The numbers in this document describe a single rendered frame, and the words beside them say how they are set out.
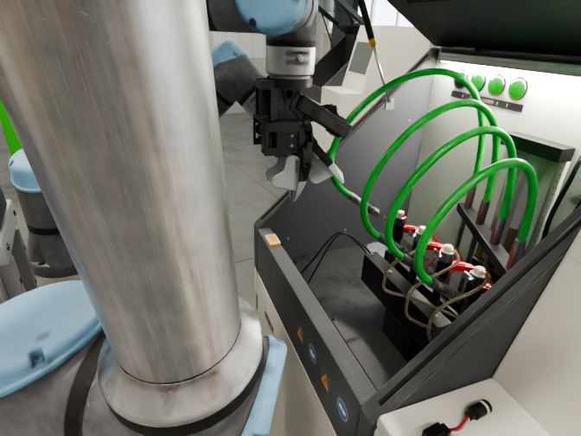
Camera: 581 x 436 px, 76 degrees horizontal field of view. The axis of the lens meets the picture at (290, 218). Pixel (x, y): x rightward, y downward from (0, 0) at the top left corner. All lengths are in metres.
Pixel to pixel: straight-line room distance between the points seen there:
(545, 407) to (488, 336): 0.12
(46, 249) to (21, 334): 0.49
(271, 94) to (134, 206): 0.45
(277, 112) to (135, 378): 0.45
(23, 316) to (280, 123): 0.40
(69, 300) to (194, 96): 0.26
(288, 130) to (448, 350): 0.41
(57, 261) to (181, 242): 0.67
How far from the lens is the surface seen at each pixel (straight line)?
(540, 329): 0.69
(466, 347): 0.65
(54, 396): 0.35
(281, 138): 0.60
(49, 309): 0.38
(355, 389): 0.69
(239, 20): 0.50
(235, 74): 0.77
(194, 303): 0.21
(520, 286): 0.65
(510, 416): 0.71
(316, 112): 0.62
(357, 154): 1.16
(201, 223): 0.18
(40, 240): 0.85
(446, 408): 0.68
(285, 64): 0.58
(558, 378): 0.69
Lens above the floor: 1.48
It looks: 27 degrees down
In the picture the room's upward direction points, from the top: 2 degrees clockwise
